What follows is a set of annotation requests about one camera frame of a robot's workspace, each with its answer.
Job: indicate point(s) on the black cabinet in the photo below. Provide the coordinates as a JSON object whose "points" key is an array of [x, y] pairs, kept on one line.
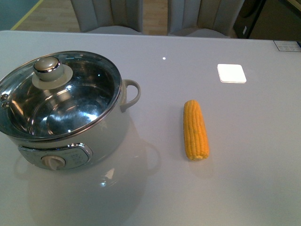
{"points": [[247, 17]]}

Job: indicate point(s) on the left beige chair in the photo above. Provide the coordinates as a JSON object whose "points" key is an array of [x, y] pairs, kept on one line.
{"points": [[109, 16]]}

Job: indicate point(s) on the white electric cooking pot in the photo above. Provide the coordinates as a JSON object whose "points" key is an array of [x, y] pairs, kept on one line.
{"points": [[88, 146]]}

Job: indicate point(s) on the yellow corn cob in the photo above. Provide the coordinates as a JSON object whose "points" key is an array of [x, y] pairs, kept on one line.
{"points": [[194, 130]]}

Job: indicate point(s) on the right beige chair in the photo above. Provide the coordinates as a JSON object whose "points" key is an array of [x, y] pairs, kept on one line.
{"points": [[202, 18]]}

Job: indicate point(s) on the blue white label sticker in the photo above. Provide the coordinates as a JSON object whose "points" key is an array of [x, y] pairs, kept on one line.
{"points": [[288, 46]]}

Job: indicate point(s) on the beige chair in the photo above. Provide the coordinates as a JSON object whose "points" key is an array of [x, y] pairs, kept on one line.
{"points": [[202, 18], [109, 16]]}

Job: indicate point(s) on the glass pot lid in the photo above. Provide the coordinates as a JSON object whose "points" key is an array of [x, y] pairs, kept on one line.
{"points": [[33, 110]]}

